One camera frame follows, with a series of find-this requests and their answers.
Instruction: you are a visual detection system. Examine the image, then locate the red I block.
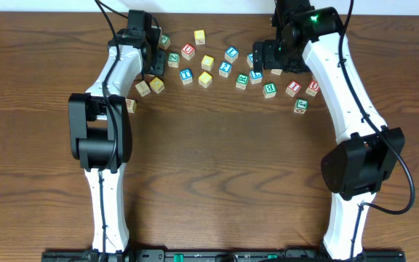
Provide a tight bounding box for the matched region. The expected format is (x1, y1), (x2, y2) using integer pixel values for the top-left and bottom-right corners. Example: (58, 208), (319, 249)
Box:
(286, 80), (301, 97)

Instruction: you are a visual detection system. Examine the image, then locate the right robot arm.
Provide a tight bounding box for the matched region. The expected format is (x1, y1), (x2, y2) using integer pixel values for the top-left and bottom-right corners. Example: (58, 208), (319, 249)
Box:
(252, 0), (405, 261)

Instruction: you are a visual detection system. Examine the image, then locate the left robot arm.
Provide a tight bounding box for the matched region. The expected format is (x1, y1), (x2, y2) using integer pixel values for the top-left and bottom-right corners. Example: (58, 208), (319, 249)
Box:
(68, 25), (165, 261)

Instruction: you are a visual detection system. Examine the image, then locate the green Z block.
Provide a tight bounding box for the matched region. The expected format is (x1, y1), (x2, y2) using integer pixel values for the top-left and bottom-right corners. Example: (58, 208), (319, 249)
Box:
(167, 52), (180, 68)

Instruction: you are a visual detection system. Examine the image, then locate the blue 5 block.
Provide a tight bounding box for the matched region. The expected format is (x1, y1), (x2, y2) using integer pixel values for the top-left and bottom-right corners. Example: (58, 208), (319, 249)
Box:
(271, 69), (282, 76)

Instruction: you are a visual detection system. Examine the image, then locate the green J block top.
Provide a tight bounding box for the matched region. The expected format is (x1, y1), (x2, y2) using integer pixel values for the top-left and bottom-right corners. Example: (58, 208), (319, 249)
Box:
(159, 34), (171, 50)

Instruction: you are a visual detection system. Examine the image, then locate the green j block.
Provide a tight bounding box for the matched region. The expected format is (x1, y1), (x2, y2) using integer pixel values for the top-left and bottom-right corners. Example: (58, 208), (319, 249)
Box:
(159, 34), (171, 50)
(293, 98), (308, 114)

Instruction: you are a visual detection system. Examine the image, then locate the blue P block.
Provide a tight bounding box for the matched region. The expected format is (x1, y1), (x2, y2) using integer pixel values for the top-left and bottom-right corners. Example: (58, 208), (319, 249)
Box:
(247, 53), (253, 68)

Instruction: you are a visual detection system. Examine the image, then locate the yellow block lower left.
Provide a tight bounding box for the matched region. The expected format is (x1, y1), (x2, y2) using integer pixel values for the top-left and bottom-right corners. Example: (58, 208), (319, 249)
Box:
(149, 77), (164, 94)

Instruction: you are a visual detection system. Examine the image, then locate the yellow block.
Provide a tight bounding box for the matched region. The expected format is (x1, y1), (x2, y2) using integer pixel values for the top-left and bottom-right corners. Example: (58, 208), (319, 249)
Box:
(199, 71), (212, 88)
(194, 30), (206, 45)
(149, 77), (164, 94)
(201, 55), (215, 71)

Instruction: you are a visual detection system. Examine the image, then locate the blue L block lower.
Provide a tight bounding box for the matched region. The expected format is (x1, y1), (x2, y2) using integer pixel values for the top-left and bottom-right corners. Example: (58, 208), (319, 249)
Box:
(250, 71), (263, 84)

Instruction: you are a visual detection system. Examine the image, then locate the blue l block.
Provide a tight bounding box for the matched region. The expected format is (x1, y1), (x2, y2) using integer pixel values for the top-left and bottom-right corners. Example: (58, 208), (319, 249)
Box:
(224, 47), (239, 63)
(250, 71), (263, 84)

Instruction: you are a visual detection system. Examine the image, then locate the plain I-side block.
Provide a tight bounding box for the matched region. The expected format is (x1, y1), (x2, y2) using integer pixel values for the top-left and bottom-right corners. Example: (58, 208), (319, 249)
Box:
(135, 81), (151, 97)

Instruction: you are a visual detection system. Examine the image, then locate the red U block left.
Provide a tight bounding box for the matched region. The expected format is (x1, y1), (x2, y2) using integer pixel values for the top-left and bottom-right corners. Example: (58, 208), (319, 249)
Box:
(181, 44), (196, 60)

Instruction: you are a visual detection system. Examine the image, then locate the red u block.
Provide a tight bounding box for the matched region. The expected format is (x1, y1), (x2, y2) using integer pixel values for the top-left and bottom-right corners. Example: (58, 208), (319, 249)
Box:
(306, 80), (320, 97)
(181, 44), (196, 60)

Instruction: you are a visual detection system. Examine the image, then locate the blue T block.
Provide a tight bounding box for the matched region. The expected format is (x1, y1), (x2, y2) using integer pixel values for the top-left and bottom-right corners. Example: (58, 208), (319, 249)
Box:
(180, 68), (193, 85)

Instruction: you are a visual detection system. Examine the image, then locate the green B block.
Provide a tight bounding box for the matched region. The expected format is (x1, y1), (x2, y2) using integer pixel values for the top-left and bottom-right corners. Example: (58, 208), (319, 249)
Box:
(263, 83), (277, 98)

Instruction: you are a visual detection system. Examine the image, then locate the green R block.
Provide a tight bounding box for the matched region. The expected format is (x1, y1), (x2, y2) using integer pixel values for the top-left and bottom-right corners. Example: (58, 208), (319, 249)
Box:
(236, 74), (249, 90)

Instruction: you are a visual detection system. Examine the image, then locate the blue L block upper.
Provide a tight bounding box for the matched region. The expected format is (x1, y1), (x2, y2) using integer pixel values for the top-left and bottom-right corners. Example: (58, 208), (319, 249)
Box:
(224, 47), (239, 63)

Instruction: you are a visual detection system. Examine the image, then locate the yellow block top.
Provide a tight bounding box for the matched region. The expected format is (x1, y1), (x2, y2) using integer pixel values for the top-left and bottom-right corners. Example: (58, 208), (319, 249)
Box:
(194, 30), (206, 45)

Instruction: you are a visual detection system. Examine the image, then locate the blue 2 block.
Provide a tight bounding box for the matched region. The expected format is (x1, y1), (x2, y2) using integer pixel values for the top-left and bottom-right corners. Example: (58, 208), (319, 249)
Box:
(218, 62), (232, 78)

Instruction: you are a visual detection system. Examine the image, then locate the pineapple picture block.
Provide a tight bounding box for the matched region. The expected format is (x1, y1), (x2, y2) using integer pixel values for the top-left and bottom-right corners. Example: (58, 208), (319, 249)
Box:
(126, 99), (137, 114)

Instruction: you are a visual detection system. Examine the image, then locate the yellow block centre upper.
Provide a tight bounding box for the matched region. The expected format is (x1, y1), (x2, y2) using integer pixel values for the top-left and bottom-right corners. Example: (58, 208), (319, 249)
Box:
(201, 55), (215, 71)

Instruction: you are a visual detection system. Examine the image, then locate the red U block right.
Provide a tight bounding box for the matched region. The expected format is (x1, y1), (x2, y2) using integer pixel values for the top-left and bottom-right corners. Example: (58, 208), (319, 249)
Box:
(306, 80), (320, 97)

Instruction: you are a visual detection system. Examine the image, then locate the yellow block centre lower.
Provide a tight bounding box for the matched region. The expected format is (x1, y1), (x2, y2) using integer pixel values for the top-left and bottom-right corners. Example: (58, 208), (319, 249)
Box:
(199, 71), (212, 88)

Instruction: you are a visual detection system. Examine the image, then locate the green J block right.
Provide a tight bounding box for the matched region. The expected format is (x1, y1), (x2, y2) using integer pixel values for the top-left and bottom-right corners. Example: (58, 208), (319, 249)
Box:
(293, 98), (308, 114)

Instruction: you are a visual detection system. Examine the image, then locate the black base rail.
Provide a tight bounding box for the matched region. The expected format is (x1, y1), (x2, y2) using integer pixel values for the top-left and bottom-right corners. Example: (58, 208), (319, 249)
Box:
(41, 247), (407, 262)

